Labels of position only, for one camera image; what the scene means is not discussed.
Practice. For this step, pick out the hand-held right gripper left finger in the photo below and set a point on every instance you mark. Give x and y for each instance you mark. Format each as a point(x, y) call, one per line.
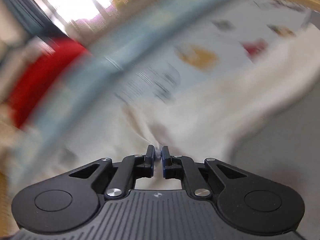
point(150, 156)

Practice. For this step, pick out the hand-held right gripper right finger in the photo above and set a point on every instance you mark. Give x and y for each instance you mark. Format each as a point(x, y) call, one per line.
point(165, 156)

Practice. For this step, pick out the white shirt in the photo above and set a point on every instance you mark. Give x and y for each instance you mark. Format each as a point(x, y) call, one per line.
point(200, 120)

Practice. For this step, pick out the deer printed sheet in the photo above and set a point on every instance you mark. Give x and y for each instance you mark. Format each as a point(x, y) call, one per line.
point(162, 62)

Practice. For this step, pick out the light blue patterned sheet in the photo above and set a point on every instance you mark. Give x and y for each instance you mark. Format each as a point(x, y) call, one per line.
point(125, 45)

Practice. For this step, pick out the red folded quilt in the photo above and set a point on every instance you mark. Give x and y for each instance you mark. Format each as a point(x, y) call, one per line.
point(37, 80)

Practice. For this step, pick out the window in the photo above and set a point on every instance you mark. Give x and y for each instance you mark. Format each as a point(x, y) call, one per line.
point(75, 0)

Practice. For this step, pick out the blue curtain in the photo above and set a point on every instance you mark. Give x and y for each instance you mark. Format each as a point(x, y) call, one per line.
point(17, 7)

